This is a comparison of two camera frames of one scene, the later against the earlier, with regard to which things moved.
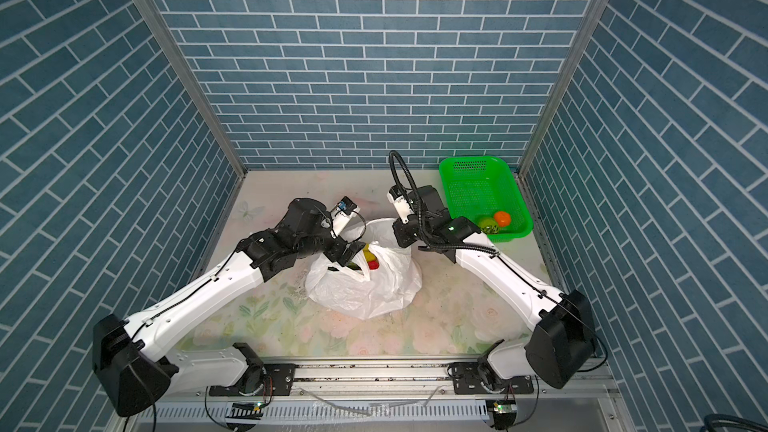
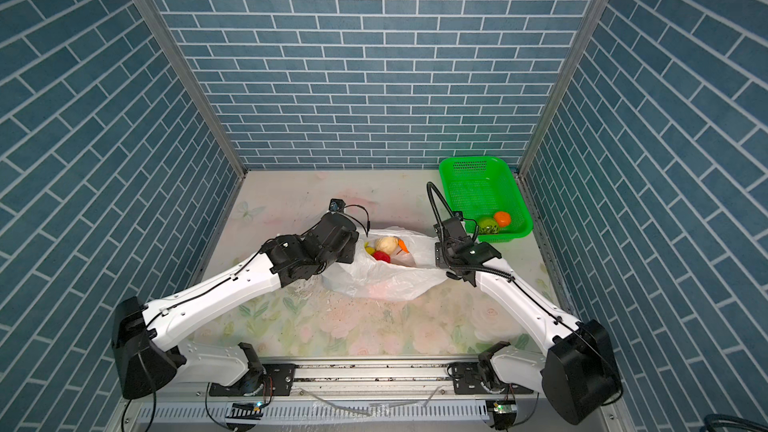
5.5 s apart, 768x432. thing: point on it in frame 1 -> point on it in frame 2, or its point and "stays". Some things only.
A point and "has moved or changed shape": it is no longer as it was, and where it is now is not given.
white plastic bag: x=368 y=294 has moved or changed shape
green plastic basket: x=478 y=187 stays
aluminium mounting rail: x=413 y=383 stays
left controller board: x=246 y=410 stays
